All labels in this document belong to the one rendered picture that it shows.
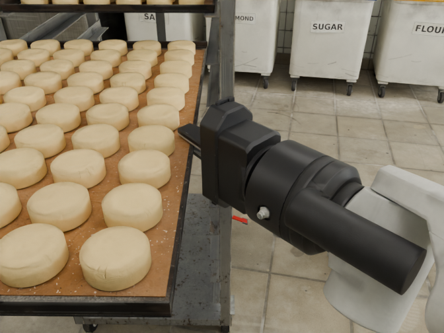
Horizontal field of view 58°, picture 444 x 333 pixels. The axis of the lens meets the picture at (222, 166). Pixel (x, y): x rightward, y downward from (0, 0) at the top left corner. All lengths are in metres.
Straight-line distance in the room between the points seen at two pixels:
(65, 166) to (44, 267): 0.12
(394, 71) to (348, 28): 0.47
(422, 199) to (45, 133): 0.37
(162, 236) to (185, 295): 1.04
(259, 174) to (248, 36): 2.75
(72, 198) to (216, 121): 0.15
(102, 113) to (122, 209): 0.19
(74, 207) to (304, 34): 2.79
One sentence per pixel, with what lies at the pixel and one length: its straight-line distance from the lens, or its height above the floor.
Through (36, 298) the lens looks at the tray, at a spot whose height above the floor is 0.98.
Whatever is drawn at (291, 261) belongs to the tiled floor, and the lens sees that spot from 1.69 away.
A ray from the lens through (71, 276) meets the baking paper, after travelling 0.32.
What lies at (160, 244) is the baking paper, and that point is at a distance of 0.33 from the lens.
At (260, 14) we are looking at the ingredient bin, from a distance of 3.04.
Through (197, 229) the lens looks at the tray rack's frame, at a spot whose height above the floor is 0.15.
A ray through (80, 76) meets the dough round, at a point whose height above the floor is 1.00.
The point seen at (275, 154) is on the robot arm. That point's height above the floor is 1.02.
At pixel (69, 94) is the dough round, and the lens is 0.57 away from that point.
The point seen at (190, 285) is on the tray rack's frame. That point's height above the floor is 0.15.
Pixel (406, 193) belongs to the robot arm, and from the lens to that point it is 0.31.
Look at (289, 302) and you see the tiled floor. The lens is 1.56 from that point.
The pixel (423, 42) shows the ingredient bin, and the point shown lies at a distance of 3.15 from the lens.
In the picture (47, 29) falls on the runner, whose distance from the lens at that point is 1.10.
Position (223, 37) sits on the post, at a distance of 0.79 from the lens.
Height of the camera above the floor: 1.21
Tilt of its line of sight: 33 degrees down
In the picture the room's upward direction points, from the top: straight up
